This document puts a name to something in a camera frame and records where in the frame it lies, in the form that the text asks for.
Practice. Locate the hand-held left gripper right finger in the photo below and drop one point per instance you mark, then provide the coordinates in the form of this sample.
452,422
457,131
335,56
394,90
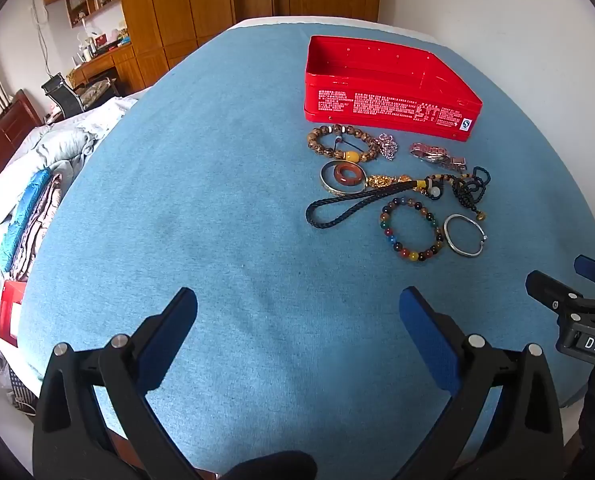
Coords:
427,340

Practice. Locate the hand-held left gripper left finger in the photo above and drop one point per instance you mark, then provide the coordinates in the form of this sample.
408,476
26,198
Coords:
170,340

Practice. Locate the thin silver bangle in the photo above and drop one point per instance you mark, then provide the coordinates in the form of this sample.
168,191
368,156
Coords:
448,238

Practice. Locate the red tin box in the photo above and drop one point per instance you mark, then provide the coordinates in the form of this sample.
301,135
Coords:
377,105

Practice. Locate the blue tablecloth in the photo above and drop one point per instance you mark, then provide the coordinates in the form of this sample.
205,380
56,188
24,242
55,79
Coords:
227,210

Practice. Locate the patterned metal bangle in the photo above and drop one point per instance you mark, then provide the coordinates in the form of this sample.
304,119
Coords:
323,177

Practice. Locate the folded blue cloth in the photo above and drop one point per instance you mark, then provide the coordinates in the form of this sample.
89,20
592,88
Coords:
24,210

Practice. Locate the pile of light bedding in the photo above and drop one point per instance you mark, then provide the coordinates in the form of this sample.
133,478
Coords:
72,135

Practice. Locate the dark wooden bed headboard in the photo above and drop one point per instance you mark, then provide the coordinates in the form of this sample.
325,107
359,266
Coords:
7,130

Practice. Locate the black office chair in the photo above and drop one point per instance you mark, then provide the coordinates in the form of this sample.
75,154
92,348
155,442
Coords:
62,95

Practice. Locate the wooden desk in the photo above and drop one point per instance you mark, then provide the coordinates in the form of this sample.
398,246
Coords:
107,62

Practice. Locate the wooden wardrobe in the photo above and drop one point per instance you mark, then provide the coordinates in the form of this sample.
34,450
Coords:
187,5

